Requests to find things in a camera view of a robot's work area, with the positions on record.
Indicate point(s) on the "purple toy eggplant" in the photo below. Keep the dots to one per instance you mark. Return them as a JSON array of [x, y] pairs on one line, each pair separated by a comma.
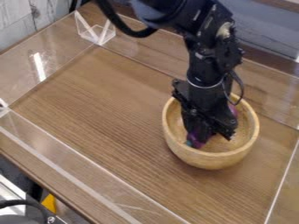
[[199, 130]]

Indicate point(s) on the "clear acrylic tray wall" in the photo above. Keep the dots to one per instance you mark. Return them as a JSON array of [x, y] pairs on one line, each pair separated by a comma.
[[93, 129]]

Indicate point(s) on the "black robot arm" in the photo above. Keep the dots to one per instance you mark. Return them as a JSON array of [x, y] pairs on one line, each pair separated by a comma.
[[206, 25]]

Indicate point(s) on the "clear acrylic corner bracket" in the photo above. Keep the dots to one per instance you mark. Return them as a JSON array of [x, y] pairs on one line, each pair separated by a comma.
[[98, 34]]

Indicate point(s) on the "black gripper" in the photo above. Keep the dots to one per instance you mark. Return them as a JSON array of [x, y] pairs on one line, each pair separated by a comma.
[[206, 104]]

